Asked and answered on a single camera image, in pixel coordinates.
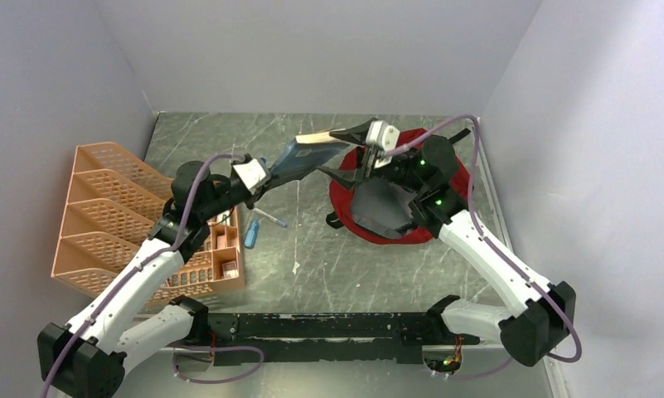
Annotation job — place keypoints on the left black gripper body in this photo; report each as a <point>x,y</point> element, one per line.
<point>226,194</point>

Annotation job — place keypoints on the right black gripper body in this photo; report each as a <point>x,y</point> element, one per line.
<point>399,173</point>

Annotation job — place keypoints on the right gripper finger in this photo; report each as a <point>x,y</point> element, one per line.
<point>354,135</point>
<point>344,178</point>

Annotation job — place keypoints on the dark blue notebook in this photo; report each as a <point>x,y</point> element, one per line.
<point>309,150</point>

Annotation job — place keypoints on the red student backpack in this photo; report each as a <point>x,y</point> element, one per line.
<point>385,214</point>

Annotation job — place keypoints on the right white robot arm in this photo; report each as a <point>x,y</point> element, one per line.
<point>518,285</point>

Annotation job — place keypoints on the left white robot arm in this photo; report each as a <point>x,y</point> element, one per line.
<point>134,285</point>

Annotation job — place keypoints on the blue capped white marker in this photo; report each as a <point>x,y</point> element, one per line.
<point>270,217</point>

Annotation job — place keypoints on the blue utility knife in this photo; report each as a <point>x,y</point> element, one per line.
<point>251,234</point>

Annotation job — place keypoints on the small pink box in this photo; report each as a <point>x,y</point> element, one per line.
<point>230,270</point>

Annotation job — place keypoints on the orange plastic file organizer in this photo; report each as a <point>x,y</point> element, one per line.
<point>113,201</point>

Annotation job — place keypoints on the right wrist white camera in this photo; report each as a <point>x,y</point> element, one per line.
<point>382,135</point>

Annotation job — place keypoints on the wrist white camera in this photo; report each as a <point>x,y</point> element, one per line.
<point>253,173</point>
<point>382,135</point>

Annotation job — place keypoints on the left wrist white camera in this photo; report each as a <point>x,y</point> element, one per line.
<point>253,173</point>

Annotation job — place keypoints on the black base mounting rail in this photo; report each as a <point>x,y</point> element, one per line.
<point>333,337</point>

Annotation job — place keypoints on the aluminium frame rail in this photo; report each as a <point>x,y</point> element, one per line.
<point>527,338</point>

